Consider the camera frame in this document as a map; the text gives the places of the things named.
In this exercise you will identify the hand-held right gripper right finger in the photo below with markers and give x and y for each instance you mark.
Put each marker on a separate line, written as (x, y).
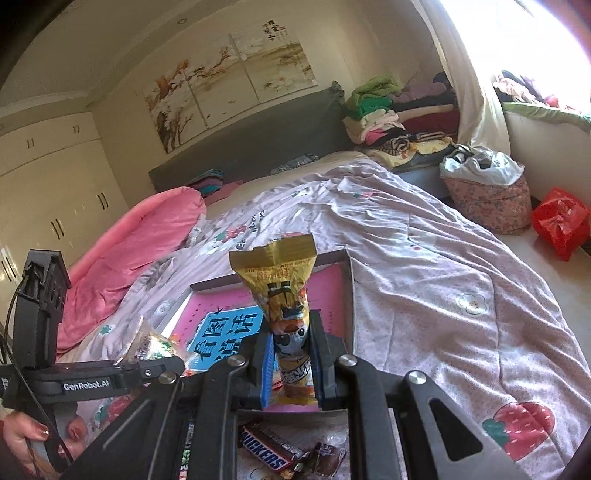
(316, 364)

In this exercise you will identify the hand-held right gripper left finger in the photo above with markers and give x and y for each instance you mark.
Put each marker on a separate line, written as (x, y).
(266, 369)

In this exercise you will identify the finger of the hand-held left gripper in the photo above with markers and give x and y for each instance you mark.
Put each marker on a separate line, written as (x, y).
(147, 371)

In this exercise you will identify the clear packet green snacks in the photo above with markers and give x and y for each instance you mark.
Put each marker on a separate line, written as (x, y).
(152, 344)

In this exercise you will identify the grey cardboard tray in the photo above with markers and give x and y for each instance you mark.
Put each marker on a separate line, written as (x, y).
(349, 300)

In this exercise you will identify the brown chocolate bar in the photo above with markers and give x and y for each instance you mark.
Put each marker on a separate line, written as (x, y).
(268, 450)

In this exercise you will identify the yellow snack packet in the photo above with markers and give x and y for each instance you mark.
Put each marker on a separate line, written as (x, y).
(277, 286)

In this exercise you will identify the small dark candy wrapper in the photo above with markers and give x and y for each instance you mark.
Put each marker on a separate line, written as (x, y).
(325, 459)

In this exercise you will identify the person's left hand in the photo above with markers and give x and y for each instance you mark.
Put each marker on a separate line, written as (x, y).
(23, 429)

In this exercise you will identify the pink picture book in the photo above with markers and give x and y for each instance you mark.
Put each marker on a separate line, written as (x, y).
(332, 295)

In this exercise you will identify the pink blanket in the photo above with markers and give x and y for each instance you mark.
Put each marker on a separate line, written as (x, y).
(138, 230)

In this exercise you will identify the cream wardrobe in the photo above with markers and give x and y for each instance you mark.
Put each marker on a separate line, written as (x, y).
(55, 184)

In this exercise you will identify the blue grey patterned cloth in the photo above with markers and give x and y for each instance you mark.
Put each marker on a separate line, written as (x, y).
(295, 164)

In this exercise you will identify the grey bed headboard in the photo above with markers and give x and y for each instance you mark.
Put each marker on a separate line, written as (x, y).
(254, 134)

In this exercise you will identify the floral fabric bag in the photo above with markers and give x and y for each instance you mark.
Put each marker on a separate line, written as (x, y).
(489, 203)

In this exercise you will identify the pile of folded clothes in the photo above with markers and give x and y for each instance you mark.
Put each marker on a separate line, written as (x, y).
(397, 115)

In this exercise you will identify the white plastic bag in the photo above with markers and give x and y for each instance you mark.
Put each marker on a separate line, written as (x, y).
(503, 170)

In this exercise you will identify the red plastic bag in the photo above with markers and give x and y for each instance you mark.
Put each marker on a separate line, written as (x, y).
(558, 217)

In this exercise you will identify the cream curtain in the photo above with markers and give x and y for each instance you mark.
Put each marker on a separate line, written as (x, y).
(471, 101)

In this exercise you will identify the green windowsill cushion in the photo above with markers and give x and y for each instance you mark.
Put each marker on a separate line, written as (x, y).
(545, 113)

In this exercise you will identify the clothes heap on windowsill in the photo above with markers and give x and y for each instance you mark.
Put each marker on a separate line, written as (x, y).
(517, 90)

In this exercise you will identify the floral wall painting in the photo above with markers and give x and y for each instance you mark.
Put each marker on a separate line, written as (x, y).
(221, 78)

